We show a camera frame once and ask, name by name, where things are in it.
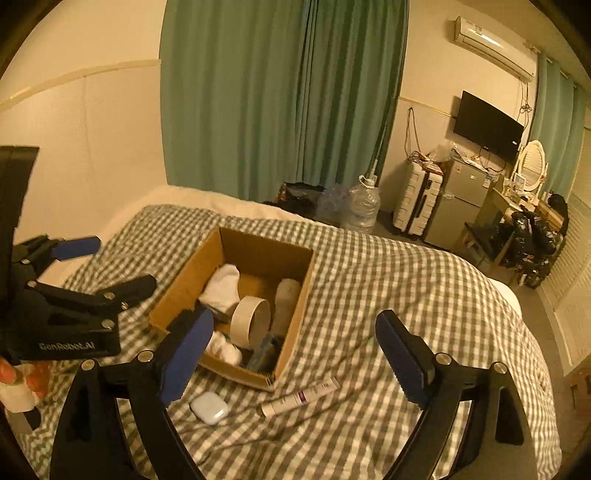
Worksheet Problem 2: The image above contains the white knit glove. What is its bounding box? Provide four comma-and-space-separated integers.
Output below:
205, 331, 242, 366

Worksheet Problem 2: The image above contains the white earbuds case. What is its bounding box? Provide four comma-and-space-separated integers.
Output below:
189, 391, 229, 426

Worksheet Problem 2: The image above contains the white tape roll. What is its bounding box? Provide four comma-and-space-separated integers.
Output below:
229, 296, 271, 350

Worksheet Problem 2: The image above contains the white cream tube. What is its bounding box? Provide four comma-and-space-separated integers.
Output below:
260, 377, 341, 418

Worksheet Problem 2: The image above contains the operator hand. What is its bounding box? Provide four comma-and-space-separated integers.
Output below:
1, 358, 50, 413

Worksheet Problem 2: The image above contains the white folded sock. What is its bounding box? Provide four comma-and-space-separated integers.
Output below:
198, 264, 240, 315

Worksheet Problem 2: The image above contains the brown cardboard box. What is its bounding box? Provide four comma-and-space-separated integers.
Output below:
148, 227, 315, 392

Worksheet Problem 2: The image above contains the grey checkered bed cover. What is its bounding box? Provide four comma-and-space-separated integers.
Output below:
63, 205, 562, 479

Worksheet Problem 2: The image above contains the white louvred wardrobe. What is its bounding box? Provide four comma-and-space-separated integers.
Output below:
538, 128, 591, 375

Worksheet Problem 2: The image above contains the black bag on chair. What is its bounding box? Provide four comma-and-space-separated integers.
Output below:
491, 193, 569, 289

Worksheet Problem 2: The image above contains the wooden dressing table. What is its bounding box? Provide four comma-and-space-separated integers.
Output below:
461, 185, 565, 278

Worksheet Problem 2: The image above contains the silver mini fridge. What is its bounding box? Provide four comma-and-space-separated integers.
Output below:
423, 160, 488, 251

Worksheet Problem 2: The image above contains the green curtain left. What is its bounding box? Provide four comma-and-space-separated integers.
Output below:
160, 1, 410, 201

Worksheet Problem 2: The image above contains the green curtain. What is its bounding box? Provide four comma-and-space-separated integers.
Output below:
529, 52, 590, 198
160, 1, 410, 201

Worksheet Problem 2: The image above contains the white suitcase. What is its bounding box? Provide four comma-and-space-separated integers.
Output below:
393, 160, 444, 237

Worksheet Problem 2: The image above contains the large water bottle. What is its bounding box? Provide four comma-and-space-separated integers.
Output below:
341, 174, 381, 234

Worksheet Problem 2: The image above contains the white oval mirror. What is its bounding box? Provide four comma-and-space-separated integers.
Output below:
511, 140, 548, 195

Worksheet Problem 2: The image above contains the green curtain right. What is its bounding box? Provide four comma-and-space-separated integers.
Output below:
529, 52, 590, 198

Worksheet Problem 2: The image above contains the white air conditioner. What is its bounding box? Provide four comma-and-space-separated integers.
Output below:
454, 16, 537, 82

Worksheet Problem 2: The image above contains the black wall television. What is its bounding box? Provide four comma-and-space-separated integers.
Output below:
453, 91, 524, 164

